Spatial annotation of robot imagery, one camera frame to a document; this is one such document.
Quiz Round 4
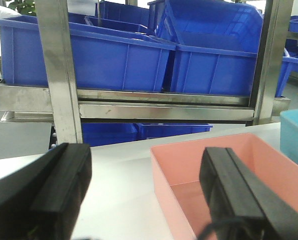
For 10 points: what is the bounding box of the blue bin lower shelf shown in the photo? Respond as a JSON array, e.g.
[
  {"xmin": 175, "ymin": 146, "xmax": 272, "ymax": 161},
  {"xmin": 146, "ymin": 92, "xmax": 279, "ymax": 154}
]
[{"xmin": 82, "ymin": 123, "xmax": 213, "ymax": 147}]

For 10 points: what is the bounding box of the blue bin left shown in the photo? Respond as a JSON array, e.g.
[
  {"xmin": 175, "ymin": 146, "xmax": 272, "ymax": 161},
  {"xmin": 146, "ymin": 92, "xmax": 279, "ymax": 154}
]
[{"xmin": 0, "ymin": 15, "xmax": 176, "ymax": 92}]

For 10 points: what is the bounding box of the tilted blue bin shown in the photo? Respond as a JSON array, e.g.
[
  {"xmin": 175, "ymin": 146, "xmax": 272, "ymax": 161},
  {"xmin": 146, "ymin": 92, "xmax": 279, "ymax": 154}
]
[{"xmin": 148, "ymin": 0, "xmax": 263, "ymax": 53}]

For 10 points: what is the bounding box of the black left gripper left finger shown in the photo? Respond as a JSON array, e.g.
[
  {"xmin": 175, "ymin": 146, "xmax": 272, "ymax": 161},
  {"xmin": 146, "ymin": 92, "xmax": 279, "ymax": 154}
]
[{"xmin": 0, "ymin": 143, "xmax": 92, "ymax": 240}]

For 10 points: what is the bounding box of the steel shelf rack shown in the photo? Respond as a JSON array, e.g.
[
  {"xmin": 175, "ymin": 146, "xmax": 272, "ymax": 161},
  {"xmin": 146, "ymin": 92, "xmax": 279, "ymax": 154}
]
[{"xmin": 0, "ymin": 0, "xmax": 293, "ymax": 143}]

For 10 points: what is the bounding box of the blue bin far right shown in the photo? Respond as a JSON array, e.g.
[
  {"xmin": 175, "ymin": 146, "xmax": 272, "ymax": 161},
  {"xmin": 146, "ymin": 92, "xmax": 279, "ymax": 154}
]
[{"xmin": 275, "ymin": 56, "xmax": 298, "ymax": 98}]

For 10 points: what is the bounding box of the light blue plastic box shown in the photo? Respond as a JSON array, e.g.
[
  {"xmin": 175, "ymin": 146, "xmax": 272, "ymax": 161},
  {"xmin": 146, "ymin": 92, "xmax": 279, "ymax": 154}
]
[{"xmin": 280, "ymin": 109, "xmax": 298, "ymax": 164}]

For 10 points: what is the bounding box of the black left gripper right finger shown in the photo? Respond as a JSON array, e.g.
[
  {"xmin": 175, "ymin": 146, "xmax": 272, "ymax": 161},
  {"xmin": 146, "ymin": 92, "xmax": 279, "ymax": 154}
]
[{"xmin": 197, "ymin": 147, "xmax": 298, "ymax": 240}]

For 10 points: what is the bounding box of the green potted plant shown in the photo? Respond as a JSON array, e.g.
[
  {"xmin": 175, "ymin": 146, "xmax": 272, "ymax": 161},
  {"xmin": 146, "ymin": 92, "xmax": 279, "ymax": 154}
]
[{"xmin": 8, "ymin": 0, "xmax": 36, "ymax": 16}]

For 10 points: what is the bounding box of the pink plastic box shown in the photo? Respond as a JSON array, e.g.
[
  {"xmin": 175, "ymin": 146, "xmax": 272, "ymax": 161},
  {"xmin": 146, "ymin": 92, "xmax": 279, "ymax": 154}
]
[{"xmin": 151, "ymin": 133, "xmax": 298, "ymax": 240}]

